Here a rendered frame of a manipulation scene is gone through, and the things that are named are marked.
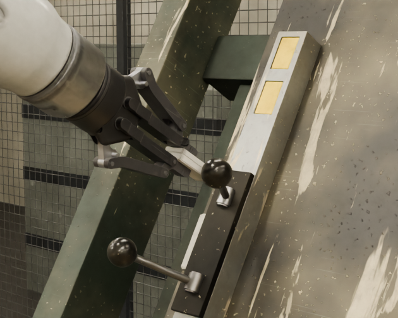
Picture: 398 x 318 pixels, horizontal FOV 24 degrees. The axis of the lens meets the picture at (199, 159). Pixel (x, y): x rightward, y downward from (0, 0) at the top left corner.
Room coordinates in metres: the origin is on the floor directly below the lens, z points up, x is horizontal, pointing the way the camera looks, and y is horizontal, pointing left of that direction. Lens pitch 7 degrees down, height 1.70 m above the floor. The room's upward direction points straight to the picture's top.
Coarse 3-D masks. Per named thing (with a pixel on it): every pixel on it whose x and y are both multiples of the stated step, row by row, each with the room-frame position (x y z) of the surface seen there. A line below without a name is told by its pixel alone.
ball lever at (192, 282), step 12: (120, 240) 1.12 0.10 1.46; (108, 252) 1.12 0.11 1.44; (120, 252) 1.11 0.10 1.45; (132, 252) 1.11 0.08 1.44; (120, 264) 1.11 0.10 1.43; (144, 264) 1.13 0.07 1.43; (156, 264) 1.13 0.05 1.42; (180, 276) 1.14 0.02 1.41; (192, 276) 1.14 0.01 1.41; (192, 288) 1.13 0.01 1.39
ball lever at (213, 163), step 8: (208, 160) 1.10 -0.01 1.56; (216, 160) 1.09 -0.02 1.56; (224, 160) 1.10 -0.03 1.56; (208, 168) 1.09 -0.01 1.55; (216, 168) 1.08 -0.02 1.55; (224, 168) 1.09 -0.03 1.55; (208, 176) 1.08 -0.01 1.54; (216, 176) 1.08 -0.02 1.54; (224, 176) 1.08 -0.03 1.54; (208, 184) 1.09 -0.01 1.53; (216, 184) 1.09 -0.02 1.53; (224, 184) 1.09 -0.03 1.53; (224, 192) 1.16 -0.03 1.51; (232, 192) 1.19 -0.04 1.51; (224, 200) 1.18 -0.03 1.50
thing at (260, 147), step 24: (312, 48) 1.29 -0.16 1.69; (264, 72) 1.29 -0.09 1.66; (288, 72) 1.26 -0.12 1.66; (288, 96) 1.25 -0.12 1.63; (264, 120) 1.24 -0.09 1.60; (288, 120) 1.25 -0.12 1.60; (240, 144) 1.24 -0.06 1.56; (264, 144) 1.22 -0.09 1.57; (240, 168) 1.22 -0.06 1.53; (264, 168) 1.21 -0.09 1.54; (264, 192) 1.21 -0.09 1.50; (240, 216) 1.18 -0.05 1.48; (240, 240) 1.18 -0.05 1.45; (240, 264) 1.18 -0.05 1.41; (216, 288) 1.14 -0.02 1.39; (216, 312) 1.14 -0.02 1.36
